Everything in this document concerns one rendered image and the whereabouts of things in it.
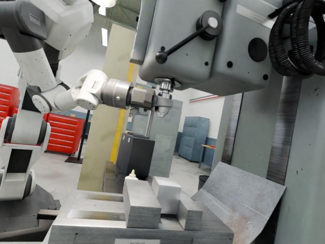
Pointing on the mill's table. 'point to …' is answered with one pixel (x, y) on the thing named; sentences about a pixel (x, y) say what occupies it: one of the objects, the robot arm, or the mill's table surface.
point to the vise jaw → (140, 205)
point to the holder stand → (135, 154)
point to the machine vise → (116, 219)
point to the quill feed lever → (201, 30)
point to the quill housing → (174, 66)
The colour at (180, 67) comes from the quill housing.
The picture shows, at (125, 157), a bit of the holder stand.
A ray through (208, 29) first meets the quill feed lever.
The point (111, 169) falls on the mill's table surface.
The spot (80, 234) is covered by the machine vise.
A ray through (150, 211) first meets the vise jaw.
